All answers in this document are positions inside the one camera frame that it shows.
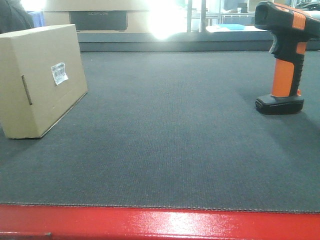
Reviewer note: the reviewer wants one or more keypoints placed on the orange black barcode scanner gun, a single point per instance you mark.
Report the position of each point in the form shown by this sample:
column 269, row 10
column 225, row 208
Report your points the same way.
column 291, row 29

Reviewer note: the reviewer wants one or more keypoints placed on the dark grey conveyor belt mat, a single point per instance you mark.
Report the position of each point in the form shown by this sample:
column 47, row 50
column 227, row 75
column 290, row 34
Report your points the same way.
column 174, row 130

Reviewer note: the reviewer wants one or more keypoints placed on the white barcode label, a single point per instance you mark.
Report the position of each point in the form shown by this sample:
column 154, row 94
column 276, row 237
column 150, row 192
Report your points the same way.
column 59, row 73

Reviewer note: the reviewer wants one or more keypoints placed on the brown cardboard package box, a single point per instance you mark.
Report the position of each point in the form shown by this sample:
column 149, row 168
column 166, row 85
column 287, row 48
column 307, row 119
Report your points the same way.
column 30, row 101

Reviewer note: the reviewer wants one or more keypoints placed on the blue sheet on far table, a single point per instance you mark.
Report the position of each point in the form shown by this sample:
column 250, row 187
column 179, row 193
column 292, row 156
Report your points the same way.
column 230, row 27

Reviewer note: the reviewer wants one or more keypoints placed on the red metal conveyor table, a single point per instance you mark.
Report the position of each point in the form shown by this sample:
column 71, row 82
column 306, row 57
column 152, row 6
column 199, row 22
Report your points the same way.
column 39, row 222

